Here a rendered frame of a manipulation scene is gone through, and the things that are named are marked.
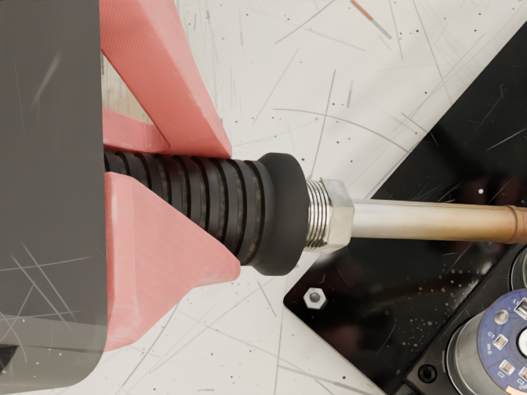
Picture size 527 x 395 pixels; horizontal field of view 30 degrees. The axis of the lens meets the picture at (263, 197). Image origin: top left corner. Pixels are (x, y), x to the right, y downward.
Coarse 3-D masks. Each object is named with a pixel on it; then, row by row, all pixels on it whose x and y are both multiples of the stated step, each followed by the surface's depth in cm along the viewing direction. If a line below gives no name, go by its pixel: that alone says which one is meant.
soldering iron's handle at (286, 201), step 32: (128, 160) 18; (160, 160) 18; (192, 160) 19; (224, 160) 19; (256, 160) 20; (288, 160) 19; (160, 192) 18; (192, 192) 18; (224, 192) 18; (256, 192) 18; (288, 192) 18; (224, 224) 18; (256, 224) 18; (288, 224) 18; (256, 256) 19; (288, 256) 19
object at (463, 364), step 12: (468, 324) 24; (456, 336) 25; (468, 336) 23; (456, 348) 25; (468, 348) 23; (456, 360) 25; (468, 360) 23; (456, 372) 25; (468, 372) 24; (480, 372) 23; (456, 384) 26; (468, 384) 24; (480, 384) 23; (492, 384) 22
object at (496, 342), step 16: (496, 304) 22; (512, 304) 22; (512, 320) 22; (480, 336) 22; (496, 336) 22; (512, 336) 22; (480, 352) 22; (496, 352) 22; (512, 352) 22; (496, 368) 22; (512, 368) 22; (496, 384) 22; (512, 384) 22
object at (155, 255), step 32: (128, 192) 12; (128, 224) 11; (160, 224) 13; (192, 224) 15; (128, 256) 11; (160, 256) 13; (192, 256) 14; (224, 256) 17; (128, 288) 11; (160, 288) 12; (128, 320) 11
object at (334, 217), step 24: (312, 192) 19; (336, 192) 20; (312, 216) 19; (336, 216) 19; (360, 216) 20; (384, 216) 20; (408, 216) 20; (432, 216) 21; (456, 216) 21; (480, 216) 21; (504, 216) 21; (312, 240) 19; (336, 240) 20; (456, 240) 21; (480, 240) 21; (504, 240) 22
